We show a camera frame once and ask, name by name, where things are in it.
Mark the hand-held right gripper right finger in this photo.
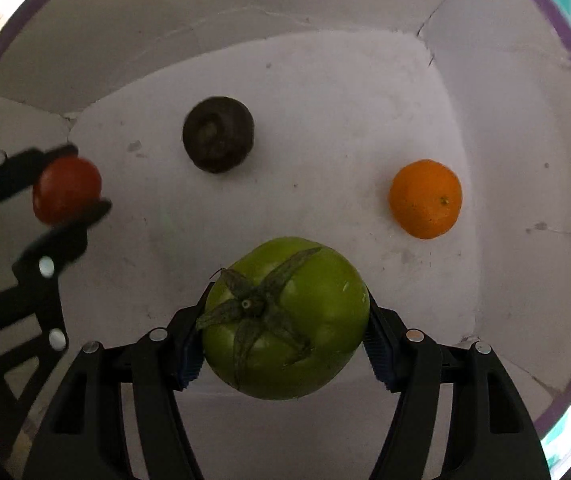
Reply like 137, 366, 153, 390
363, 290, 551, 480

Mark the small orange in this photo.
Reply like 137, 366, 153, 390
388, 159, 463, 240

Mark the small red tomato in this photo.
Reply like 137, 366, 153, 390
32, 156, 103, 225

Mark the dark mangosteen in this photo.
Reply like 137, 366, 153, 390
182, 96, 255, 175

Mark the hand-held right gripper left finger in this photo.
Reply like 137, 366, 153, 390
23, 280, 217, 480

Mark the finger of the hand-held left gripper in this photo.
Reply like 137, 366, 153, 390
0, 131, 79, 213
0, 200, 113, 357

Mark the white box with purple rim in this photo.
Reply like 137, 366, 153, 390
0, 0, 571, 466

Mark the large green tomato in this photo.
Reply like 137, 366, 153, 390
196, 236, 371, 402

